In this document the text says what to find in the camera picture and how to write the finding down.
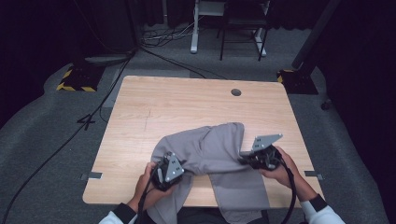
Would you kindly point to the person's right hand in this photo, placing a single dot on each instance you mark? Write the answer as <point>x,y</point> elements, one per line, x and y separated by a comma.
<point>288,174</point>

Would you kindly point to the grey tape strip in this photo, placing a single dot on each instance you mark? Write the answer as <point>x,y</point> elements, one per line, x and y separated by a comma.
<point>313,174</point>
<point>91,175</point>

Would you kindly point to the grey pants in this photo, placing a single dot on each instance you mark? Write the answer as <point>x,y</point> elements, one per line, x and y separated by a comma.
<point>214,155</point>

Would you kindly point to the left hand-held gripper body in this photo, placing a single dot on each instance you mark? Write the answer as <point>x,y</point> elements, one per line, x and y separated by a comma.
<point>169,171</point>

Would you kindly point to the person's left hand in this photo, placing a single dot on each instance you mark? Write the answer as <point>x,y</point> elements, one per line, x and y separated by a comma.
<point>144,186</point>

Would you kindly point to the black stand base striped tape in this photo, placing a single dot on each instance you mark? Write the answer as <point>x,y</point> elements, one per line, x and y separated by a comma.
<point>79,77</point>
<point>299,82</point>

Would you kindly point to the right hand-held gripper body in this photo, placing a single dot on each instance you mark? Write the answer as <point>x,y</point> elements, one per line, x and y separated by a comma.
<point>264,157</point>

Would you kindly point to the small dark floor object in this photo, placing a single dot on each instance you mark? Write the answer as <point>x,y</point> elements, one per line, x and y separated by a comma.
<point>326,104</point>

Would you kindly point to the black chair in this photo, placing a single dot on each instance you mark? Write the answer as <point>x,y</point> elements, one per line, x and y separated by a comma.
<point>246,21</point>

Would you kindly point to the grey round table grommet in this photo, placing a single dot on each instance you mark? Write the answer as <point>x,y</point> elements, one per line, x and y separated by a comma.
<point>236,92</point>

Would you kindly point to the person's dark clothing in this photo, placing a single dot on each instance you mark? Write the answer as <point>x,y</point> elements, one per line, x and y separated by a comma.
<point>197,216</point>

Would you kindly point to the dark slanted stand pole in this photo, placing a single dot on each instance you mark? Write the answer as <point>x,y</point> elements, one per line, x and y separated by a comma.
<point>313,34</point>

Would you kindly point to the white desk frame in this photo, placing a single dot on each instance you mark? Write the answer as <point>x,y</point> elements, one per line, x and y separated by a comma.
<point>195,37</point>

